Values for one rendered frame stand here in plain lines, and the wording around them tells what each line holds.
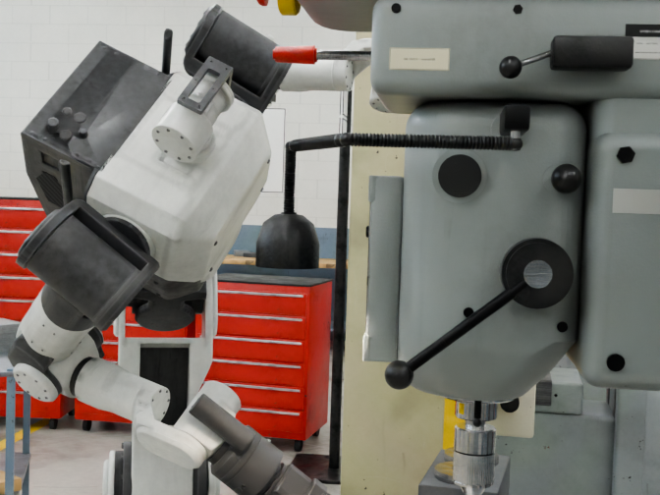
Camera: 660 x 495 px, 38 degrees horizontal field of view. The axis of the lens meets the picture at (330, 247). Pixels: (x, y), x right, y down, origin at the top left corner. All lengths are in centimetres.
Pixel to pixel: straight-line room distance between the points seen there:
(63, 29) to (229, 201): 977
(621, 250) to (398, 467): 201
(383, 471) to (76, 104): 182
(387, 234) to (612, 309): 26
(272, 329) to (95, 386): 426
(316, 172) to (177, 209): 891
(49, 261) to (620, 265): 69
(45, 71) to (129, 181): 979
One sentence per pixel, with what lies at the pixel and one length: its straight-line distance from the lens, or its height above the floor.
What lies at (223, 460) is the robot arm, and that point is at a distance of 141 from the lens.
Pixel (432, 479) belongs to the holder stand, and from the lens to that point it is 152.
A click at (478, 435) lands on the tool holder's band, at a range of 110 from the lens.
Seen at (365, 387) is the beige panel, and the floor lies 96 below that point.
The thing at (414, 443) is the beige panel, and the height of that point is 81.
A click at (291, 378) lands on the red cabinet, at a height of 45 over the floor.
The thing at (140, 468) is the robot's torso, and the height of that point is 106.
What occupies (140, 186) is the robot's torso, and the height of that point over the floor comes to 153.
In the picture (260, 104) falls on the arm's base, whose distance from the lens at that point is 148.
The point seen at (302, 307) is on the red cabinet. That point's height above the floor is 87.
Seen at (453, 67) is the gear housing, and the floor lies 166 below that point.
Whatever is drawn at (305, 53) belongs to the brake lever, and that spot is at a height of 170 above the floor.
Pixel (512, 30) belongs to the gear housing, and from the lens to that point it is 99.
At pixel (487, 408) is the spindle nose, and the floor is 130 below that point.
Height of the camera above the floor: 152
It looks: 3 degrees down
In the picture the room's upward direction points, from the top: 2 degrees clockwise
